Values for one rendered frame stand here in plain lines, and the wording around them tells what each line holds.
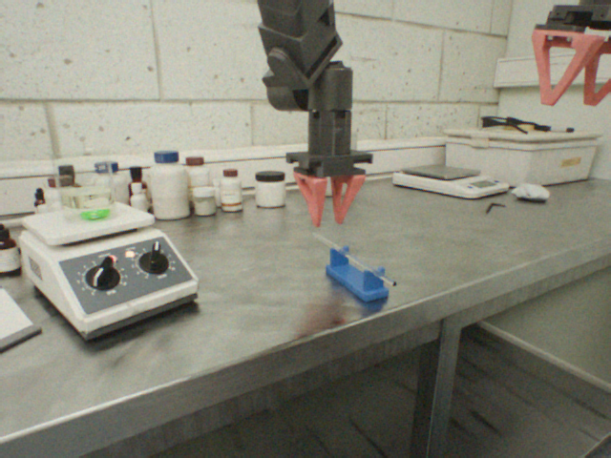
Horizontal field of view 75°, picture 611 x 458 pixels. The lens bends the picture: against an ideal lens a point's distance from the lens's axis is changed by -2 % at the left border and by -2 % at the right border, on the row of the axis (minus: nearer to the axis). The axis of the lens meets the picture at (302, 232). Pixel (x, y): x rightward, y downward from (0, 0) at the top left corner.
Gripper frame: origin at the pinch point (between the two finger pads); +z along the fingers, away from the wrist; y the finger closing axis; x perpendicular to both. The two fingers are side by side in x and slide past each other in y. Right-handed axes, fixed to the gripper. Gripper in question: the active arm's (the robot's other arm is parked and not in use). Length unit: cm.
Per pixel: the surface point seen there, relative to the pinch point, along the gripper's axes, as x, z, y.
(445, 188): -27, 5, -47
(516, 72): -56, -26, -103
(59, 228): -1.3, -2.4, 32.7
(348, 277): 8.1, 5.3, 1.2
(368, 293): 13.0, 5.3, 1.5
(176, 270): 4.0, 2.5, 21.4
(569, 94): -40, -19, -109
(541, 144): -23, -5, -76
